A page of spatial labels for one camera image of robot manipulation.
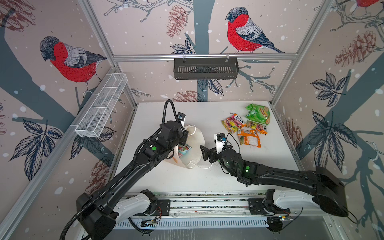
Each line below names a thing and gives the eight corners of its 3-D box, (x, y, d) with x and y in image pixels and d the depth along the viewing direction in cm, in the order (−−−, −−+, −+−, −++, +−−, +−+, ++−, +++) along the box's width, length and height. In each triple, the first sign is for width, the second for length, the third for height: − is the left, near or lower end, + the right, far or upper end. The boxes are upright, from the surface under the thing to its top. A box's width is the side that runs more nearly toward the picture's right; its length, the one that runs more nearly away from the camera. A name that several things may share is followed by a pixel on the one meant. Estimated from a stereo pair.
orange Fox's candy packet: (240, 147, 97) (241, 144, 95) (236, 131, 106) (237, 128, 103) (259, 147, 97) (261, 144, 95) (254, 131, 106) (256, 128, 103)
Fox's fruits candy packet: (230, 134, 102) (231, 132, 100) (219, 122, 109) (220, 120, 108) (246, 126, 107) (247, 124, 105) (235, 114, 114) (235, 112, 112)
